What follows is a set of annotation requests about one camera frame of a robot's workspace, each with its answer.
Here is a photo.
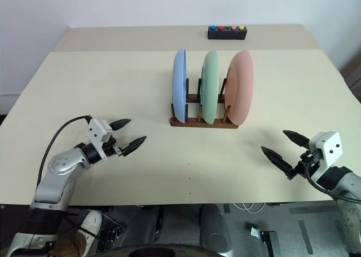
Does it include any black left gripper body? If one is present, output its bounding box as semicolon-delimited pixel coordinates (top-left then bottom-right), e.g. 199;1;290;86
102;137;126;159

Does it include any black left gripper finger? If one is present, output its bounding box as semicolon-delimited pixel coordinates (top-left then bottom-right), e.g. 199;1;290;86
122;135;148;157
109;118;132;132

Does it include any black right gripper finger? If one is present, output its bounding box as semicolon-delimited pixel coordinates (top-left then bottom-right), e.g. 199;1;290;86
282;130;311;149
261;146;293;174

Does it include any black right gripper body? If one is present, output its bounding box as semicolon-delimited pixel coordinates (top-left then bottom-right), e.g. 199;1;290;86
285;151;321;181

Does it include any brown wooden plate rack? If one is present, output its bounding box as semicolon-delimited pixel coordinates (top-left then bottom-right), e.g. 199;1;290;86
170;77;239;129

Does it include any blue plate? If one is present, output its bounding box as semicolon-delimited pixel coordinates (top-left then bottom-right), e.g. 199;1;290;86
171;48;189;125

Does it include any pink plate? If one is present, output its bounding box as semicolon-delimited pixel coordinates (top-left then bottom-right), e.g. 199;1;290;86
225;50;254;126

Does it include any green plate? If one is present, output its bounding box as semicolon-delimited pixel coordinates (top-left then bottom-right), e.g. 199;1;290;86
200;50;221;126

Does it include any white shoe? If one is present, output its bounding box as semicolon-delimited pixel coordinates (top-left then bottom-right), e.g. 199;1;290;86
78;210;103;236

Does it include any black floor device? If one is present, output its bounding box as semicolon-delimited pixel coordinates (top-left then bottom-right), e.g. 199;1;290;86
97;211;125;241

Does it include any dark grey rounded cover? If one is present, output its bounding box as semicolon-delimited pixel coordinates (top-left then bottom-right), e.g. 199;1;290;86
199;203;234;254
123;206;165;246

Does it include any brown trouser leg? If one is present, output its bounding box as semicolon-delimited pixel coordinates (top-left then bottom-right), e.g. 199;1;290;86
57;231;89;257

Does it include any dark round rim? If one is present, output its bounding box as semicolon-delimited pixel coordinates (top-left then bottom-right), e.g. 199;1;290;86
95;243;226;257

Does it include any black button box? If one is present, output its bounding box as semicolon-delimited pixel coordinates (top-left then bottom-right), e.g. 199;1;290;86
208;25;248;41

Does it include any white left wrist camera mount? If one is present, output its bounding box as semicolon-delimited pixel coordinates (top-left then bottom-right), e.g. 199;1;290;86
86;118;113;154

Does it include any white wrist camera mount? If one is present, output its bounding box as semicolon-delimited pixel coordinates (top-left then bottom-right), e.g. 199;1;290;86
307;131;343;183
86;118;113;154

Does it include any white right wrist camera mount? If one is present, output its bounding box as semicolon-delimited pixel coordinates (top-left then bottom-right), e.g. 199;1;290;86
307;131;343;183

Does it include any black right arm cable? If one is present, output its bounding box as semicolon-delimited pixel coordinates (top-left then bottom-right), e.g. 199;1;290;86
306;155;361;205

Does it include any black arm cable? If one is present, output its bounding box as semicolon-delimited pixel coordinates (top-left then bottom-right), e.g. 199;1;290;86
306;155;361;205
37;115;93;190

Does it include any white floor cable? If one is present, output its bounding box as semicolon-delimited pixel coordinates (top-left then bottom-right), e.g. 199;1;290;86
232;202;267;214

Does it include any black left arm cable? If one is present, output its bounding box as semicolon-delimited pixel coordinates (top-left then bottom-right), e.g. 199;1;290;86
37;115;93;190

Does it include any black metal floor bracket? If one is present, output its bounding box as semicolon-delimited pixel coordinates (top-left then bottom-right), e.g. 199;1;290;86
246;222;279;257

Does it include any thin black cable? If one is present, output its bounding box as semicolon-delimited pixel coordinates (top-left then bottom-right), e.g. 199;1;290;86
63;209;103;242

